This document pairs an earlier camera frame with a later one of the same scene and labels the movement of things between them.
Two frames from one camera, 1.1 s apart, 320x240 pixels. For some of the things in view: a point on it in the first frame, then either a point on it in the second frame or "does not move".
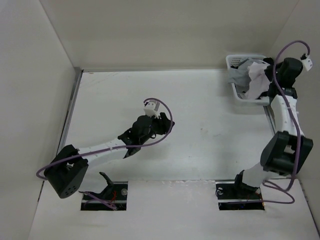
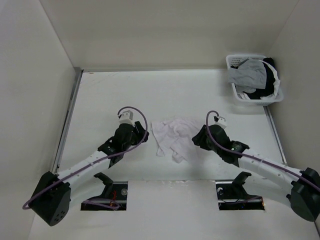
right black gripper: [268, 71] → [199, 139]
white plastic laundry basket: [234, 60] does not move
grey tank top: [240, 77] does not move
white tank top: [258, 80] → [176, 136]
